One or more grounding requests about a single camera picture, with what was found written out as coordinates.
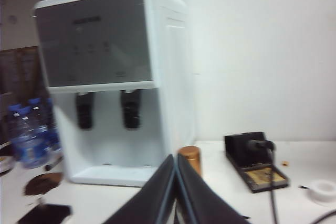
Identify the black marker pen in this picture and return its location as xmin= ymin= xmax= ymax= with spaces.
xmin=44 ymin=155 xmax=64 ymax=172

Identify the yellow cleaning sponge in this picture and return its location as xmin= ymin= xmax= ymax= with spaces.
xmin=244 ymin=168 xmax=286 ymax=187

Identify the black USB hub box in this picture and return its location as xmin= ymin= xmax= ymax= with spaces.
xmin=16 ymin=202 xmax=73 ymax=224

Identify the black soldering iron cable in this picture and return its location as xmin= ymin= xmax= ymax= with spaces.
xmin=267 ymin=146 xmax=336 ymax=224

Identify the brown paper scrap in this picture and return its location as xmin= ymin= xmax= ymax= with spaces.
xmin=23 ymin=172 xmax=64 ymax=197

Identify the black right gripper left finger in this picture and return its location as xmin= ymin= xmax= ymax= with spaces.
xmin=102 ymin=154 xmax=176 ymax=224

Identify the black soldering iron handle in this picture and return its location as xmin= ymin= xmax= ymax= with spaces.
xmin=246 ymin=138 xmax=277 ymax=154

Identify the clear water bottle blue cap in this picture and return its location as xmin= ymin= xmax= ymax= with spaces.
xmin=12 ymin=106 xmax=46 ymax=170

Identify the copper coloured metal cylinder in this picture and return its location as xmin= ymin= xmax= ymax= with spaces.
xmin=177 ymin=145 xmax=203 ymax=178

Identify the black dispenser tap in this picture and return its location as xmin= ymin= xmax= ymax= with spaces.
xmin=75 ymin=91 xmax=96 ymax=130
xmin=120 ymin=89 xmax=143 ymax=130

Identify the white water dispenser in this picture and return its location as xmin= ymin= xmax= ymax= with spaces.
xmin=33 ymin=0 xmax=197 ymax=188

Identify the black soldering iron stand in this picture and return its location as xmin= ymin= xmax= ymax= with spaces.
xmin=223 ymin=131 xmax=291 ymax=194

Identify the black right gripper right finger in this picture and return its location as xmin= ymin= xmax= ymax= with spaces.
xmin=175 ymin=154 xmax=252 ymax=224

